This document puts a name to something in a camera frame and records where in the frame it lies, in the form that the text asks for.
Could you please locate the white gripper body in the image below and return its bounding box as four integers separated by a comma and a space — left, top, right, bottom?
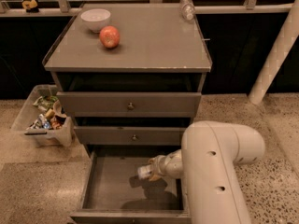
153, 155, 170, 177

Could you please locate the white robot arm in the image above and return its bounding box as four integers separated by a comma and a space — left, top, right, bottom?
149, 121, 265, 224

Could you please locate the grey bottom drawer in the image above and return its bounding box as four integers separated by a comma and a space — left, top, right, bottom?
70, 146, 191, 224

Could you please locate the grey drawer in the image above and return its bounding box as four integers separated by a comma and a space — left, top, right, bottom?
57, 91, 201, 118
74, 126, 185, 146
70, 146, 191, 224

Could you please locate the grey middle drawer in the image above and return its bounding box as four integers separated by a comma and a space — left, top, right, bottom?
74, 126, 185, 146

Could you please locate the grey drawer cabinet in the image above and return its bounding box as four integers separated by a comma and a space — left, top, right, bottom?
42, 2, 213, 156

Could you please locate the grey top drawer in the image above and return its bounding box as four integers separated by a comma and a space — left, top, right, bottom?
57, 91, 201, 118

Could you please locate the brown snack packet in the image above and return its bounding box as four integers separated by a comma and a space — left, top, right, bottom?
50, 116, 66, 130

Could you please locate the blue snack packet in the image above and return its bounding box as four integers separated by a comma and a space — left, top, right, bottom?
28, 114, 51, 130

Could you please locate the clear plastic storage bin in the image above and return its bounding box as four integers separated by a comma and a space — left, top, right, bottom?
11, 85, 72, 147

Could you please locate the green snack bag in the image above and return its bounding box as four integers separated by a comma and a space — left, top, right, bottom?
33, 95, 58, 112

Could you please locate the red apple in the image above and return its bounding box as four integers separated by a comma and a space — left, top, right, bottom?
99, 26, 120, 49

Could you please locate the white bowl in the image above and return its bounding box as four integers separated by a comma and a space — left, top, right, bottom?
80, 8, 111, 33

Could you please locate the white slanted pillar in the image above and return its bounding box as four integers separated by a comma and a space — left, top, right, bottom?
249, 0, 299, 105

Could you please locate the yellow black small object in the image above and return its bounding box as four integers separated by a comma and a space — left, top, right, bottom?
21, 0, 39, 13

